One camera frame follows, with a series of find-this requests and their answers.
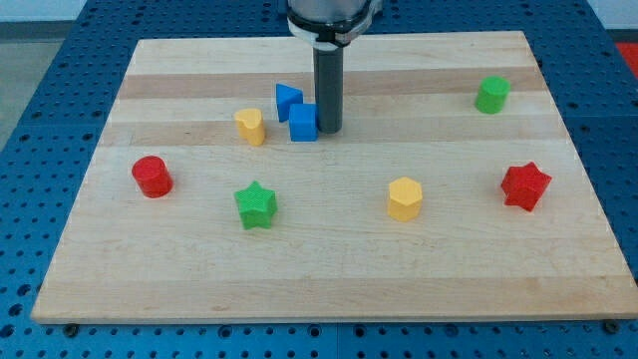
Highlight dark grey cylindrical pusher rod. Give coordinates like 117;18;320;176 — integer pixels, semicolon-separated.
313;48;343;134

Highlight blue triangle block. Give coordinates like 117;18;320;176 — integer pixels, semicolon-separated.
275;83;304;123

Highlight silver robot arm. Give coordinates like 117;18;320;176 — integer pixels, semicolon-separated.
287;0;383;135

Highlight yellow heart block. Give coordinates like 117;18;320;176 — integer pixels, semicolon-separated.
233;108;265;147

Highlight blue cube block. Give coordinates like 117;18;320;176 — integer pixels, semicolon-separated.
288;104;318;142

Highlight yellow hexagon block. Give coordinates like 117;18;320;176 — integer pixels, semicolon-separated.
387;177;424;221

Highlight green star block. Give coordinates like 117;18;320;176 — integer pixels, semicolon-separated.
234;180;278;229

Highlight green cylinder block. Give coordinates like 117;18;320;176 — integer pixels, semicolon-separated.
475;76;511;115

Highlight light wooden board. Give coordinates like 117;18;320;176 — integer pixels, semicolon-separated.
32;31;637;324

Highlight red cylinder block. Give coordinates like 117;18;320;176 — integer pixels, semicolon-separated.
132;156;173;198

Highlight red star block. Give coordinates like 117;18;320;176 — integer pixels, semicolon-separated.
500;162;552;212

